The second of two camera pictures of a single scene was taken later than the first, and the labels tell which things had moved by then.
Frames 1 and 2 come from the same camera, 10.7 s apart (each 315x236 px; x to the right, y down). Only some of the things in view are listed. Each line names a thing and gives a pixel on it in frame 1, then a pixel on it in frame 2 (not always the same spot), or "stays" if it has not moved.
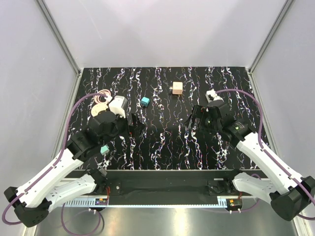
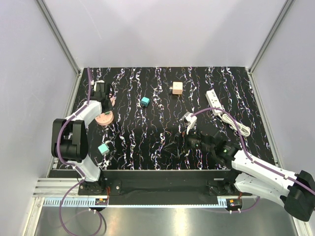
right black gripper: (196, 110) to (183, 137)
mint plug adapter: (105, 150) stays
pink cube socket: (177, 88) stays
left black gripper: (137, 128) to (108, 109)
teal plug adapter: (145, 101) stays
